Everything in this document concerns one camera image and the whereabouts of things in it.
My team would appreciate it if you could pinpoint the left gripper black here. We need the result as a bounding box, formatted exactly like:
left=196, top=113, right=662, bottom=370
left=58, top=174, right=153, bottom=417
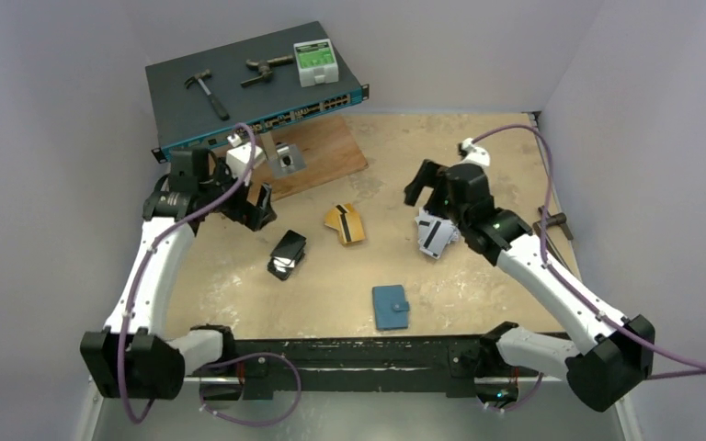
left=199, top=158, right=275, bottom=231

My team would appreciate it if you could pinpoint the black credit card stack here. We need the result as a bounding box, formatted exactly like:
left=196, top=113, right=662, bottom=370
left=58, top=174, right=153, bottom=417
left=267, top=230, right=307, bottom=281

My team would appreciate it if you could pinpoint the blue card holder wallet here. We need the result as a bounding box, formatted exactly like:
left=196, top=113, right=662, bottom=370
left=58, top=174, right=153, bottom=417
left=372, top=285, right=410, bottom=331

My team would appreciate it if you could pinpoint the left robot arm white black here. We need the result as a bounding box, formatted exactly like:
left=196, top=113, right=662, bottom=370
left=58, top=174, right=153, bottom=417
left=80, top=142, right=276, bottom=401

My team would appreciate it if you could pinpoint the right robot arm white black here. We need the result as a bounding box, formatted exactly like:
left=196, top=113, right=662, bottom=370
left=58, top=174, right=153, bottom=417
left=404, top=160, right=655, bottom=413

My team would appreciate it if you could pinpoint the gold credit card stack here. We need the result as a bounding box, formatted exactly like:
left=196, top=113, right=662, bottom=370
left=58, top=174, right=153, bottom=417
left=324, top=203, right=366, bottom=246

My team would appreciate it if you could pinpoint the wooden board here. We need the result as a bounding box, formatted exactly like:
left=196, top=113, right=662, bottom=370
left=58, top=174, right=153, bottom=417
left=248, top=116, right=369, bottom=202

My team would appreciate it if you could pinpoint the small hammer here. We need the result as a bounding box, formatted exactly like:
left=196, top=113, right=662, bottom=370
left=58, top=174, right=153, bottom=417
left=184, top=69, right=230, bottom=121

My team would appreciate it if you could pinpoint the white green electrical module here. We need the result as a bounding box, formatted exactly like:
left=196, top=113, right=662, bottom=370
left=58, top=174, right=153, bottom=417
left=293, top=39, right=340, bottom=87

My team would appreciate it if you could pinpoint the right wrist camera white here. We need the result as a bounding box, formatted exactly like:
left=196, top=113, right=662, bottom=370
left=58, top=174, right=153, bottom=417
left=457, top=138, right=491, bottom=169

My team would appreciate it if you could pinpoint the metal stand bracket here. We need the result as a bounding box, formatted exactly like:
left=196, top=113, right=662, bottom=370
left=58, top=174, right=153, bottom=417
left=260, top=131, right=307, bottom=179

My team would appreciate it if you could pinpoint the network switch grey teal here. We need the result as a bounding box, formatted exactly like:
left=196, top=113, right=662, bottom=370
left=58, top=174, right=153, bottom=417
left=145, top=21, right=370, bottom=164

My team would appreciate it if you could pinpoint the metal door lever handle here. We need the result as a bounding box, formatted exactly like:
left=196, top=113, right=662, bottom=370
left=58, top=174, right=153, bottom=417
left=532, top=206, right=574, bottom=270

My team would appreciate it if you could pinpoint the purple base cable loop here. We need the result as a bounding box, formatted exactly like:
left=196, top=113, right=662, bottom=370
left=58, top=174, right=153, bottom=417
left=198, top=353, right=303, bottom=427

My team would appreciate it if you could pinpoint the bronze door handle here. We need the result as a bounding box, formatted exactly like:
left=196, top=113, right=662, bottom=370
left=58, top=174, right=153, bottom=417
left=240, top=55, right=295, bottom=88

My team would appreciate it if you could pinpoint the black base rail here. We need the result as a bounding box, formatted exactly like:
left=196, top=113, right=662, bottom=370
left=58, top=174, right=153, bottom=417
left=198, top=334, right=526, bottom=406

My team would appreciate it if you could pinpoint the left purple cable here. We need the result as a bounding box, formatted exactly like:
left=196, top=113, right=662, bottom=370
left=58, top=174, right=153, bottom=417
left=116, top=122, right=258, bottom=425

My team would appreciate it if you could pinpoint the aluminium frame rail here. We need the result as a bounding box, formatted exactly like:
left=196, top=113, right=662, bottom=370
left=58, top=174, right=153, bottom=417
left=90, top=379, right=643, bottom=440

